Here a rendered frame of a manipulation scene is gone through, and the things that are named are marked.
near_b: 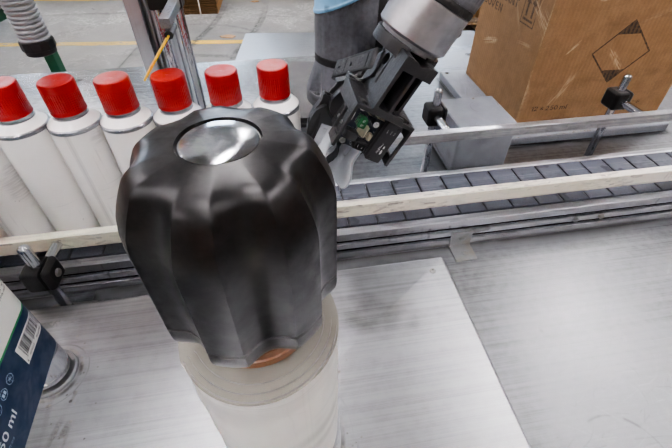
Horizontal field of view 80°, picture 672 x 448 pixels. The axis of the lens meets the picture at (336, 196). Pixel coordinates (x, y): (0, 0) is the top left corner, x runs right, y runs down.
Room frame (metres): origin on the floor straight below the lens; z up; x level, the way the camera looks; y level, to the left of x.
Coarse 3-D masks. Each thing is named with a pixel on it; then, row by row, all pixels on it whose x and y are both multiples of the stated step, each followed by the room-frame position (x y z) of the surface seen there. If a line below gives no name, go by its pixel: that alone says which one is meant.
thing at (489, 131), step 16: (640, 112) 0.52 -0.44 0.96; (656, 112) 0.52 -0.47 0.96; (464, 128) 0.47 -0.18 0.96; (480, 128) 0.47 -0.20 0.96; (496, 128) 0.47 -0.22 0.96; (512, 128) 0.48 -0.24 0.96; (528, 128) 0.48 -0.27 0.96; (544, 128) 0.48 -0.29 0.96; (560, 128) 0.49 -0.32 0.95; (576, 128) 0.49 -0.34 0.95; (416, 144) 0.45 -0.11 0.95
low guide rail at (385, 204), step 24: (648, 168) 0.44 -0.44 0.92; (432, 192) 0.39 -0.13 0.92; (456, 192) 0.39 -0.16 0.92; (480, 192) 0.39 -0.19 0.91; (504, 192) 0.40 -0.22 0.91; (528, 192) 0.41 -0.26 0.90; (552, 192) 0.41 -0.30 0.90; (0, 240) 0.31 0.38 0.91; (24, 240) 0.31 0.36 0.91; (48, 240) 0.31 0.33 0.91; (72, 240) 0.32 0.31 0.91; (96, 240) 0.32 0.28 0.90; (120, 240) 0.32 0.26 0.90
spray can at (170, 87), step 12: (156, 72) 0.38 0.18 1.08; (168, 72) 0.38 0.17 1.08; (180, 72) 0.38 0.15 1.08; (156, 84) 0.36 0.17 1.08; (168, 84) 0.36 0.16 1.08; (180, 84) 0.37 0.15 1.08; (156, 96) 0.36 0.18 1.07; (168, 96) 0.36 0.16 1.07; (180, 96) 0.37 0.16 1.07; (168, 108) 0.36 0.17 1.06; (180, 108) 0.36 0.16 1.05; (192, 108) 0.37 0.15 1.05; (156, 120) 0.36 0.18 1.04; (168, 120) 0.36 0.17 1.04
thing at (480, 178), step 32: (608, 160) 0.51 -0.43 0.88; (640, 160) 0.51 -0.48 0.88; (352, 192) 0.43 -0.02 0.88; (384, 192) 0.43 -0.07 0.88; (416, 192) 0.43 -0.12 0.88; (576, 192) 0.43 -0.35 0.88; (608, 192) 0.43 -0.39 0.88; (640, 192) 0.44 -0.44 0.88; (352, 224) 0.37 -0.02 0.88; (0, 256) 0.32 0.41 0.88; (64, 256) 0.32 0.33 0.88; (96, 256) 0.32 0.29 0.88
